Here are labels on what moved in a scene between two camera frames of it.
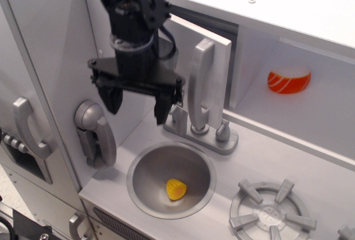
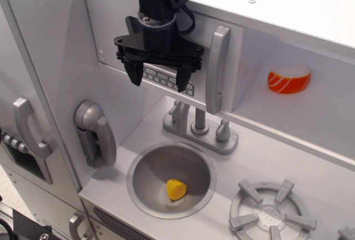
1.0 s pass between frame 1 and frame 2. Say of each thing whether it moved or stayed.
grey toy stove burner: stayed
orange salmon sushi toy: stayed
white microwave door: moved
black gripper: moved
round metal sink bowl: stayed
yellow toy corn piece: stayed
